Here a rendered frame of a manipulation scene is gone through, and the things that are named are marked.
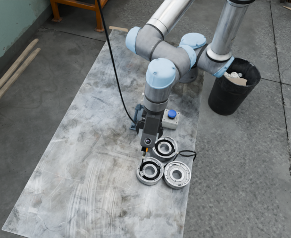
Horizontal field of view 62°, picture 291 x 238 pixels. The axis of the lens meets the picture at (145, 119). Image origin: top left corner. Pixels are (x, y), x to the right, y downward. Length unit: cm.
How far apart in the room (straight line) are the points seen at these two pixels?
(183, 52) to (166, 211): 57
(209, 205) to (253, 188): 38
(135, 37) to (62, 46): 209
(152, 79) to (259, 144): 176
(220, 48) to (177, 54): 42
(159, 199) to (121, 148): 26
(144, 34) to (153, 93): 20
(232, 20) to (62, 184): 88
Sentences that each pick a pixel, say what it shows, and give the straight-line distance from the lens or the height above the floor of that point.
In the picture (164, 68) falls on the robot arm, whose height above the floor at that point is 128.
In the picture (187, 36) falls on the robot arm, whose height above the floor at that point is 102.
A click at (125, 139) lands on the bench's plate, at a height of 80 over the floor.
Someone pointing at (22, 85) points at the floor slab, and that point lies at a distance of 249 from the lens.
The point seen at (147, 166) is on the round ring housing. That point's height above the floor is 82.
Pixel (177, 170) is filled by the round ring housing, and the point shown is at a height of 82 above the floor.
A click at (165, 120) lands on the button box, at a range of 108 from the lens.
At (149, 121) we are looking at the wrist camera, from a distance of 76.
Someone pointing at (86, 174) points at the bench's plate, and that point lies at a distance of 100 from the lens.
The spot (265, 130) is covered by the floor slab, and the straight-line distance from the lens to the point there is 242.
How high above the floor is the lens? 171
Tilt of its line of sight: 54 degrees down
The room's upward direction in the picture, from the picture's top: 9 degrees clockwise
